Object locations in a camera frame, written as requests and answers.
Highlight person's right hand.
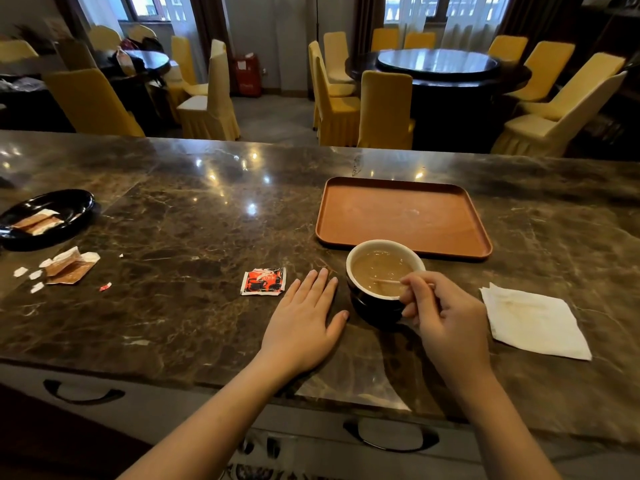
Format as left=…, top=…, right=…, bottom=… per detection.
left=398, top=271, right=494, bottom=391

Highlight person's left hand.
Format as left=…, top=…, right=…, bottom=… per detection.
left=259, top=268, right=350, bottom=380

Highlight person's left forearm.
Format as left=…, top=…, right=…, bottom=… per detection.
left=117, top=351, right=297, bottom=480

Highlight person's right forearm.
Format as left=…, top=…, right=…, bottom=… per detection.
left=449, top=366, right=563, bottom=480

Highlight red and black sachet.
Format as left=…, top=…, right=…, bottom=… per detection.
left=240, top=267, right=287, bottom=297

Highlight black cup with milky drink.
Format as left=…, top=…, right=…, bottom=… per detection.
left=345, top=239, right=427, bottom=329

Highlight orange rectangular tray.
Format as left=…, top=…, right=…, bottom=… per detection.
left=314, top=177, right=494, bottom=261

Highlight white paper napkin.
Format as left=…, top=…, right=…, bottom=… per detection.
left=479, top=283, right=593, bottom=362

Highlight grey counter drawer front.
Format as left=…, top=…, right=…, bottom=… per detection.
left=0, top=362, right=640, bottom=480

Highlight group of yellow covered chairs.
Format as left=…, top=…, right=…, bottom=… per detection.
left=0, top=25, right=242, bottom=142
left=307, top=28, right=629, bottom=158

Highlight large dark round dining table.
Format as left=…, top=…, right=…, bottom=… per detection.
left=344, top=48, right=534, bottom=153

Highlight torn brown sachet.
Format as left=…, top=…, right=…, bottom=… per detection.
left=46, top=252, right=101, bottom=286
left=39, top=246, right=84, bottom=278

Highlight red fire extinguisher box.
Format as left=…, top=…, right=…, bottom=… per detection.
left=234, top=53, right=263, bottom=98

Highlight black oval dish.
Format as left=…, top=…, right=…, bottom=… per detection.
left=0, top=189, right=96, bottom=252

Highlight round glass turntable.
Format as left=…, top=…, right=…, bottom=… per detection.
left=375, top=48, right=502, bottom=76

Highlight dark brown curtain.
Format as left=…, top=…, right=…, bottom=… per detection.
left=189, top=0, right=239, bottom=93
left=352, top=0, right=387, bottom=56

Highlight small dark round dining table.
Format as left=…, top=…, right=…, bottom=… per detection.
left=94, top=49, right=172, bottom=85

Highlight dark bags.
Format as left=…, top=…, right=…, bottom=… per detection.
left=114, top=37, right=166, bottom=76

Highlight dark side table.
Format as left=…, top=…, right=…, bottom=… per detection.
left=0, top=72, right=77, bottom=134

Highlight black drawer handle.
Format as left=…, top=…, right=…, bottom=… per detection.
left=342, top=418, right=441, bottom=454
left=42, top=379, right=126, bottom=407

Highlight window with dark frame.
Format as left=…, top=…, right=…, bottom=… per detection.
left=119, top=0, right=172, bottom=23
left=384, top=0, right=512, bottom=23

